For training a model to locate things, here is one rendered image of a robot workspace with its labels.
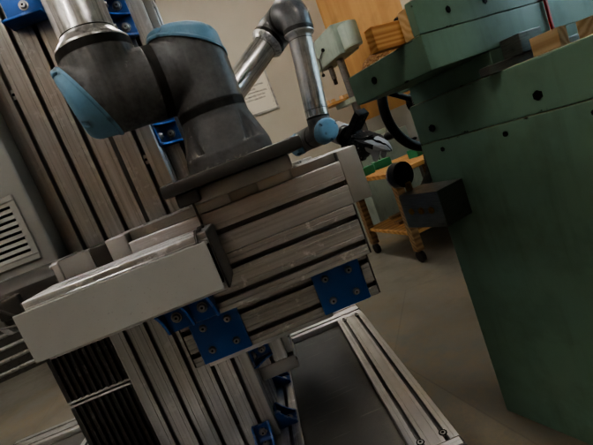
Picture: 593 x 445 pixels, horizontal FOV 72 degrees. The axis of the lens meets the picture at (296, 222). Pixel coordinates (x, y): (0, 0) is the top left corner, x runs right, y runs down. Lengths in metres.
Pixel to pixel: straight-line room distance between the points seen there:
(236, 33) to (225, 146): 3.45
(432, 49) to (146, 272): 0.57
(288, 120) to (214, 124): 3.32
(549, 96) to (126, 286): 0.71
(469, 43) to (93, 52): 0.61
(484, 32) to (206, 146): 0.54
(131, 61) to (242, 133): 0.19
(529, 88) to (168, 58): 0.59
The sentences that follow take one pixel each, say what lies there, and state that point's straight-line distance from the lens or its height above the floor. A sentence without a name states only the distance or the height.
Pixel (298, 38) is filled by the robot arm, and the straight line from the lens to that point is 1.38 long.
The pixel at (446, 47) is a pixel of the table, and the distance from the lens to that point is 0.79.
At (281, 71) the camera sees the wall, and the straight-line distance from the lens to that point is 4.09.
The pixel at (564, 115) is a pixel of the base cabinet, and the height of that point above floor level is 0.70.
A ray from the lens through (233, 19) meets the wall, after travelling 4.13.
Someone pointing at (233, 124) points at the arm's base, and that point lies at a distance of 0.68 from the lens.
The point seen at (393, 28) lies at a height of 0.93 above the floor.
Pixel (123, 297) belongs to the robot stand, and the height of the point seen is 0.70.
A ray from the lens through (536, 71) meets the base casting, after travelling 0.81.
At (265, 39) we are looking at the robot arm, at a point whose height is 1.18.
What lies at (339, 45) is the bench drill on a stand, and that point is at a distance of 3.30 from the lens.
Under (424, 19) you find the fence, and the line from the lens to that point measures 0.78.
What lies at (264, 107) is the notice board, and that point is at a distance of 3.92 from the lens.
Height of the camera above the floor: 0.79
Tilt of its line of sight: 9 degrees down
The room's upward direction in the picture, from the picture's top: 21 degrees counter-clockwise
